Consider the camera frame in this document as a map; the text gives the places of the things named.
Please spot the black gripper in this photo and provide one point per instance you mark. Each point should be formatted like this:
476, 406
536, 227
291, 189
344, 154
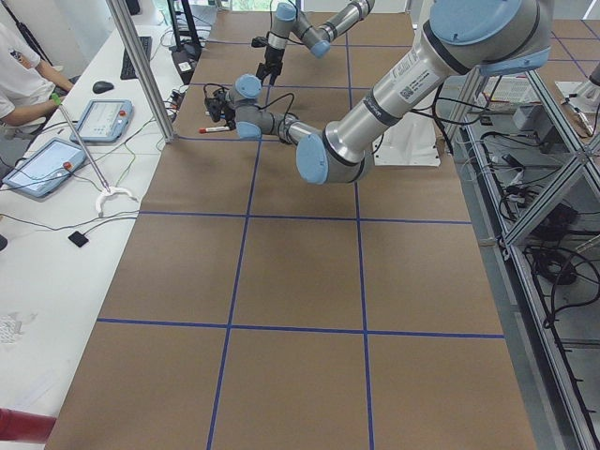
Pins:
272, 57
229, 113

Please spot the red capped white marker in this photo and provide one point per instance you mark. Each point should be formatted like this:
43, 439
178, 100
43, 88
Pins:
217, 129

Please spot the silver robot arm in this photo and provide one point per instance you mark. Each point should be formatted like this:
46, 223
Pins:
290, 20
498, 37

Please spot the black computer mouse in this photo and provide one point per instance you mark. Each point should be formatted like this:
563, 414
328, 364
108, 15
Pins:
101, 87

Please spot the far teach pendant tablet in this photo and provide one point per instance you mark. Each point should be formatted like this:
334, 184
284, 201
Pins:
104, 121

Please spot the teach pendant tablet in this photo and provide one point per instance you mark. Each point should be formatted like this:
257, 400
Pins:
104, 121
43, 172

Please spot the metal reacher grabber tool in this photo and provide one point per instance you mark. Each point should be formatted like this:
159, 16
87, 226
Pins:
107, 191

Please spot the near teach pendant tablet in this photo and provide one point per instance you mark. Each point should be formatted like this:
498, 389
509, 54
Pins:
43, 172

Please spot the small black puck device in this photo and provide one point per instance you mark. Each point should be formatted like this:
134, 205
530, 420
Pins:
78, 239

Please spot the seated person white shirt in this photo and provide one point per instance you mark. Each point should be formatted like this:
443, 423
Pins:
27, 82

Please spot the red cylinder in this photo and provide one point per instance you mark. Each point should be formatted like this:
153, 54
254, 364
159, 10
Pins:
25, 427

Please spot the aluminium frame post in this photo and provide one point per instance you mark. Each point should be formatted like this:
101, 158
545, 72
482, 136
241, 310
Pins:
128, 33

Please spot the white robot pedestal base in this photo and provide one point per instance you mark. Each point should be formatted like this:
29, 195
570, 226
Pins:
411, 142

